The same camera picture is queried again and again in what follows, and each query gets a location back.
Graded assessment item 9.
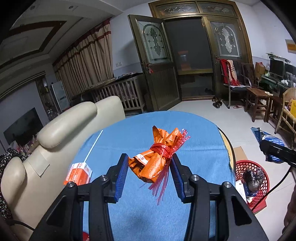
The black plastic trash bag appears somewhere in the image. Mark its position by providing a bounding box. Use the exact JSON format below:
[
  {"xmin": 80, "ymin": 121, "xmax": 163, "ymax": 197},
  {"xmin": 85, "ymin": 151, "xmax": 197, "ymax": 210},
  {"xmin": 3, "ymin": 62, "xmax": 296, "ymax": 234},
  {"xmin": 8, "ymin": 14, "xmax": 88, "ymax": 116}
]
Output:
[{"xmin": 243, "ymin": 168, "xmax": 264, "ymax": 192}]

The orange snack wrapper bundle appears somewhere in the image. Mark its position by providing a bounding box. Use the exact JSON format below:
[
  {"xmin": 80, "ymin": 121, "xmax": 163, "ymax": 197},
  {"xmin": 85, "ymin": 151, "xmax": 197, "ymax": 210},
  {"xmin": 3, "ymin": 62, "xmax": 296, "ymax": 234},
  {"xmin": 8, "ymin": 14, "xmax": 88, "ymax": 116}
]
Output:
[{"xmin": 128, "ymin": 126, "xmax": 190, "ymax": 204}]

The blue plastic bag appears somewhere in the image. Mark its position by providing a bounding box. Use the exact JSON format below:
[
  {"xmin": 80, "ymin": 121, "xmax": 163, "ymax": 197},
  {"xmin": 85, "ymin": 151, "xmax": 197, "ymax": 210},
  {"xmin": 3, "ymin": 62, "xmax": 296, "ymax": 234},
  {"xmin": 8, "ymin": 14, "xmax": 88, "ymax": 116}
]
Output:
[{"xmin": 251, "ymin": 127, "xmax": 285, "ymax": 164}]

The red plastic basket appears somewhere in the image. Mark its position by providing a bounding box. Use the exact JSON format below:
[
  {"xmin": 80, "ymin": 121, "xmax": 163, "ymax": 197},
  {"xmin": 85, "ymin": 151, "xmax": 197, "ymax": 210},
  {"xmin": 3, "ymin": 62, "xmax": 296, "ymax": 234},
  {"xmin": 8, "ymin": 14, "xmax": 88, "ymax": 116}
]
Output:
[{"xmin": 235, "ymin": 160, "xmax": 269, "ymax": 213}]

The cardboard box on floor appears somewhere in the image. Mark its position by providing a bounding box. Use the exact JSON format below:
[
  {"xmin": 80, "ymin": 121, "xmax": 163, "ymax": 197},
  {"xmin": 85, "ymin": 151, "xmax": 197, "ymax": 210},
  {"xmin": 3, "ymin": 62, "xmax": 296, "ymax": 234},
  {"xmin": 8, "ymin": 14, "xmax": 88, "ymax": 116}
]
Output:
[{"xmin": 233, "ymin": 146, "xmax": 248, "ymax": 162}]

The orange white small box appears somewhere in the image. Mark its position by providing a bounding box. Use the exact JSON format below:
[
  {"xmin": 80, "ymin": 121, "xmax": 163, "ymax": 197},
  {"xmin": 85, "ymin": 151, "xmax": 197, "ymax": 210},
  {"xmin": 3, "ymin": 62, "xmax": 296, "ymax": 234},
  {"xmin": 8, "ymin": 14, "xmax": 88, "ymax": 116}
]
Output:
[{"xmin": 63, "ymin": 162, "xmax": 92, "ymax": 186}]

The cream leather sofa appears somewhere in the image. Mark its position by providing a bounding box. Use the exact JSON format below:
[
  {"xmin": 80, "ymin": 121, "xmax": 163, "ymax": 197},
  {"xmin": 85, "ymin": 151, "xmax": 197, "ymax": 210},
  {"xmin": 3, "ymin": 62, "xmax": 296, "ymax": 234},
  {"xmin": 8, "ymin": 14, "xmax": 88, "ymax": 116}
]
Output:
[{"xmin": 10, "ymin": 96, "xmax": 125, "ymax": 228}]

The round wooden table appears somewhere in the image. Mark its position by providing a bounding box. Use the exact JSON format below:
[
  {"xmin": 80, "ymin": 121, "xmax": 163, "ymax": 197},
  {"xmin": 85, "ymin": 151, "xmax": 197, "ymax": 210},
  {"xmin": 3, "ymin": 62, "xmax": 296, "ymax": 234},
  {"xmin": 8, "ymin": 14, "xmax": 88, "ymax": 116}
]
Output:
[{"xmin": 218, "ymin": 128, "xmax": 236, "ymax": 172}]

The black white patterned cloth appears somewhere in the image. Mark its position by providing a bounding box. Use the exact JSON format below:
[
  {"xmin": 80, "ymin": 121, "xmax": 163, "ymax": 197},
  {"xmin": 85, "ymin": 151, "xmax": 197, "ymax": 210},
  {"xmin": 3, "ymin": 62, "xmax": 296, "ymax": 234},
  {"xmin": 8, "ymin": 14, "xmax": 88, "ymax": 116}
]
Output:
[{"xmin": 1, "ymin": 148, "xmax": 26, "ymax": 220}]

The dark wooden stool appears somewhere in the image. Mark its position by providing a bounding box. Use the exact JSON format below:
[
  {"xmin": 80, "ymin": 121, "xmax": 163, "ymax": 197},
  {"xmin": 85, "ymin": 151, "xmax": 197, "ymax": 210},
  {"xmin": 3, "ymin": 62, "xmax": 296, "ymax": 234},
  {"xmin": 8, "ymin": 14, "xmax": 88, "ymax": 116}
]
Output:
[{"xmin": 244, "ymin": 87, "xmax": 270, "ymax": 123}]

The white thin stick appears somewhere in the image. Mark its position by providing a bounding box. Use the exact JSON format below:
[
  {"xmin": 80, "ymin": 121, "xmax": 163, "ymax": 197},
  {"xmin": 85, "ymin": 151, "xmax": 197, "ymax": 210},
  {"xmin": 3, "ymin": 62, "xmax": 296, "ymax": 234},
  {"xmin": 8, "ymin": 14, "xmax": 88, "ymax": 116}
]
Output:
[{"xmin": 83, "ymin": 130, "xmax": 103, "ymax": 163}]

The chair with red towel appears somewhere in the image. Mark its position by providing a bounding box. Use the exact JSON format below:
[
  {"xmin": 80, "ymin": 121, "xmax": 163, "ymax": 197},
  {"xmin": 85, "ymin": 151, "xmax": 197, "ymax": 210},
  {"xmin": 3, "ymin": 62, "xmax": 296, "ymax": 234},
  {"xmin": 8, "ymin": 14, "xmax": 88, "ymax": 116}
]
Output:
[{"xmin": 220, "ymin": 59, "xmax": 252, "ymax": 109}]

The black flat television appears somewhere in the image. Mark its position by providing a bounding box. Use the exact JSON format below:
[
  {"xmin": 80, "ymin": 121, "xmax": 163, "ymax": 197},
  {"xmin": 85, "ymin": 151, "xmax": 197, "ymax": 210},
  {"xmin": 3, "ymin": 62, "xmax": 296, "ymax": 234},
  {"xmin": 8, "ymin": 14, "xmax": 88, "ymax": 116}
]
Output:
[{"xmin": 4, "ymin": 108, "xmax": 43, "ymax": 146}]

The white standing air conditioner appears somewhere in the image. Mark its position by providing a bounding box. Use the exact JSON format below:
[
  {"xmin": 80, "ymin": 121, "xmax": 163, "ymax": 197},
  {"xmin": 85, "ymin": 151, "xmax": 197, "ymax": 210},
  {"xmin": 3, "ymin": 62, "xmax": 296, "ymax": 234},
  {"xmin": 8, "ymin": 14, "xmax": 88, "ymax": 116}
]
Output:
[{"xmin": 51, "ymin": 81, "xmax": 70, "ymax": 112}]

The closed bronze glass door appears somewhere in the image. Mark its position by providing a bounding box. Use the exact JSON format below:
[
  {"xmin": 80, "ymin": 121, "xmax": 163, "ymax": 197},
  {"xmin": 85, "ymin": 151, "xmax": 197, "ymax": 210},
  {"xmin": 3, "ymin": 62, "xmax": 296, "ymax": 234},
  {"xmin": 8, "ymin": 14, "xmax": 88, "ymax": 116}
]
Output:
[{"xmin": 203, "ymin": 16, "xmax": 251, "ymax": 97}]

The wooden crib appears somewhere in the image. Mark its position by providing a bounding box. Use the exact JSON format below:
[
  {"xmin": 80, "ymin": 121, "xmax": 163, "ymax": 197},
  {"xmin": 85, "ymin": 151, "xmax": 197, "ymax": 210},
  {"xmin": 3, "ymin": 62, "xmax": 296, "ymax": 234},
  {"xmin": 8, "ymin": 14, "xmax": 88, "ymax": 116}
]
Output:
[{"xmin": 84, "ymin": 73, "xmax": 147, "ymax": 113}]

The beige striped curtain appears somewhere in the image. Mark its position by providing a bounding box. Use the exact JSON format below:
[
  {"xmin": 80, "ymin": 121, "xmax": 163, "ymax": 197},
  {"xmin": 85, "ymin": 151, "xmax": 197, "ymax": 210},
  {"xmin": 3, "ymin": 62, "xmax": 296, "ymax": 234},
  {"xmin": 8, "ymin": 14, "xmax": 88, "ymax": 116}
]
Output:
[{"xmin": 53, "ymin": 19, "xmax": 113, "ymax": 99}]

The open bronze glass door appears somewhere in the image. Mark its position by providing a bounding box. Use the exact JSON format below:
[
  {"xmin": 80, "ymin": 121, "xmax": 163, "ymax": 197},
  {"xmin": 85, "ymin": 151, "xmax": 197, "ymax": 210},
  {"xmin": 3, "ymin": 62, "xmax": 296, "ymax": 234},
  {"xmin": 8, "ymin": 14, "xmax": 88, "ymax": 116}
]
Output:
[{"xmin": 128, "ymin": 15, "xmax": 181, "ymax": 111}]

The black cable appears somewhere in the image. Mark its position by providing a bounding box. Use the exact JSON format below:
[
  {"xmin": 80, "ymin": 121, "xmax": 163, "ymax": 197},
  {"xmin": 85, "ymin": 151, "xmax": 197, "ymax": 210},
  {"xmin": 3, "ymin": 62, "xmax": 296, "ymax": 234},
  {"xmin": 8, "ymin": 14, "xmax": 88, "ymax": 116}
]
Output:
[{"xmin": 250, "ymin": 165, "xmax": 293, "ymax": 212}]

